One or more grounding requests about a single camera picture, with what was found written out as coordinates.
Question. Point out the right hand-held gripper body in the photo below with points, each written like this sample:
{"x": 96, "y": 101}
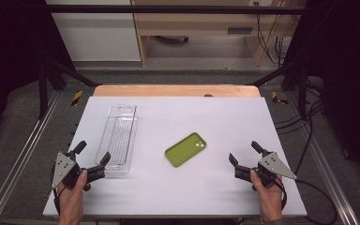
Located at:
{"x": 275, "y": 165}

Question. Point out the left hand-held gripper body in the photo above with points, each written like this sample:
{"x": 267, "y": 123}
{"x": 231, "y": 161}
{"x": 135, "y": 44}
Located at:
{"x": 63, "y": 168}

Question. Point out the clear plastic container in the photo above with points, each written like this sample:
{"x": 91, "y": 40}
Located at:
{"x": 118, "y": 134}

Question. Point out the green phone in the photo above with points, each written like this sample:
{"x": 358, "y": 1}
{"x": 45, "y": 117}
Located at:
{"x": 186, "y": 149}

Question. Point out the person's left hand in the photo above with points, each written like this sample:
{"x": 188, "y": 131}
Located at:
{"x": 72, "y": 197}

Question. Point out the person's right hand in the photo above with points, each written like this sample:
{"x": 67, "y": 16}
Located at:
{"x": 270, "y": 200}

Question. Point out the white table board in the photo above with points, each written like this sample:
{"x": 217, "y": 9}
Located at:
{"x": 200, "y": 187}

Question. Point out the yellow black tape piece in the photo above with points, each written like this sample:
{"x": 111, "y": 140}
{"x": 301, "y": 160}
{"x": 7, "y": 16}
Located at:
{"x": 77, "y": 97}
{"x": 277, "y": 98}

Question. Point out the wooden board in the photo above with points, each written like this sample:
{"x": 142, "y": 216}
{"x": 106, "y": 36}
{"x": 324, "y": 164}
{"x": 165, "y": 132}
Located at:
{"x": 168, "y": 90}

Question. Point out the white cabinet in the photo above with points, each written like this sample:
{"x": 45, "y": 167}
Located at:
{"x": 100, "y": 37}

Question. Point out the black curtain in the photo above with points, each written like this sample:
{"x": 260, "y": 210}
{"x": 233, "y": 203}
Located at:
{"x": 350, "y": 62}
{"x": 6, "y": 47}

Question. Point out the light wooden desk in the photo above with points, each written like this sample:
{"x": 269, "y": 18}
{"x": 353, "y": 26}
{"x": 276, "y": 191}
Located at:
{"x": 193, "y": 23}

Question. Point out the black metal crossbar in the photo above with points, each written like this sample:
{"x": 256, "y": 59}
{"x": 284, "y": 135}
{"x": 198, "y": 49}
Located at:
{"x": 168, "y": 9}

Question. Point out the aluminium rail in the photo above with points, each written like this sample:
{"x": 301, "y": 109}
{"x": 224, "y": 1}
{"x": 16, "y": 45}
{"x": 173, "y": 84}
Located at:
{"x": 320, "y": 159}
{"x": 20, "y": 162}

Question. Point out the black metal frame stand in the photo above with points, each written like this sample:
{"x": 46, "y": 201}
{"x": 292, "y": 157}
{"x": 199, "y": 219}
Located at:
{"x": 302, "y": 93}
{"x": 42, "y": 93}

